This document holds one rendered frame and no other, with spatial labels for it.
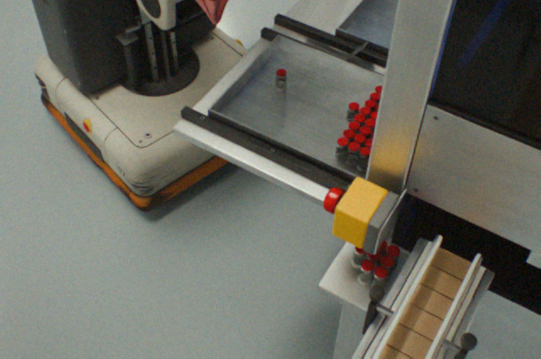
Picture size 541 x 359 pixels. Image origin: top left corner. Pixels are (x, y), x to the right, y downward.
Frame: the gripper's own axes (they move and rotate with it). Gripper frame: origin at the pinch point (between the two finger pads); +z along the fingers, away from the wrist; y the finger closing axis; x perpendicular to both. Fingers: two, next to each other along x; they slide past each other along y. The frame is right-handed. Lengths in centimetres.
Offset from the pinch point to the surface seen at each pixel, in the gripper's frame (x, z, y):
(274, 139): -5.4, 17.1, 15.5
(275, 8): 131, 105, -70
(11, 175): 4, 107, -95
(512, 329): -11, 29, 65
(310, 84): 14.0, 20.0, 12.0
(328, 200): -18.7, 8.2, 33.5
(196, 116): -7.3, 18.3, -0.6
